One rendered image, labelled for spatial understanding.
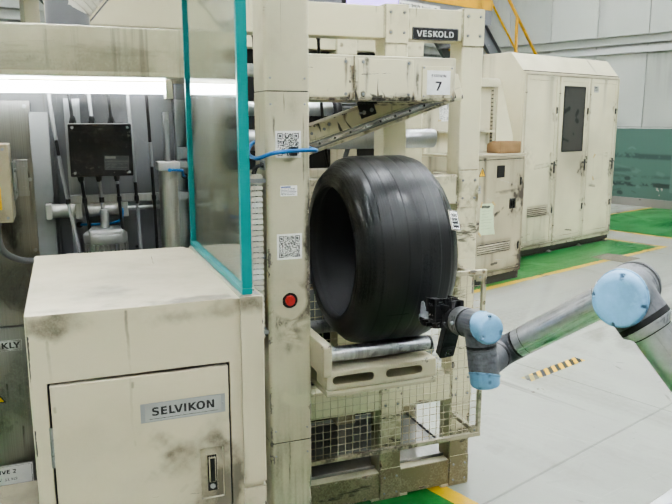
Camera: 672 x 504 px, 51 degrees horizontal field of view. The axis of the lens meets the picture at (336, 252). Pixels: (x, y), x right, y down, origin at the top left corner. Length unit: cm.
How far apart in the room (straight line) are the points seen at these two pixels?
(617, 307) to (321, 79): 120
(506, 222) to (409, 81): 474
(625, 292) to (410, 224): 64
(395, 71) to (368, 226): 66
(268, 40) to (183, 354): 100
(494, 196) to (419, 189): 487
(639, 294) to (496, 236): 544
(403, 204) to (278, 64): 51
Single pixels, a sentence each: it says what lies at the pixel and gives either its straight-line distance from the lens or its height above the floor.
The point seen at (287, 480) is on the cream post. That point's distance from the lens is 227.
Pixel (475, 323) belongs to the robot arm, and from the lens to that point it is 174.
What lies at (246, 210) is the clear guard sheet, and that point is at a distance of 125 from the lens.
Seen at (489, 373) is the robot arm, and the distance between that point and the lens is 178.
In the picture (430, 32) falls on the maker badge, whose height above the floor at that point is 190.
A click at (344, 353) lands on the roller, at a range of 208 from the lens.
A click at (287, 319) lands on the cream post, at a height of 100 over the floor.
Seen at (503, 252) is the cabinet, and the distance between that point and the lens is 710.
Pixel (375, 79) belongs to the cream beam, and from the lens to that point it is 238.
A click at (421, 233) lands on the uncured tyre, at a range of 197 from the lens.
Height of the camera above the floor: 158
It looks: 11 degrees down
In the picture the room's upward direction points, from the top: straight up
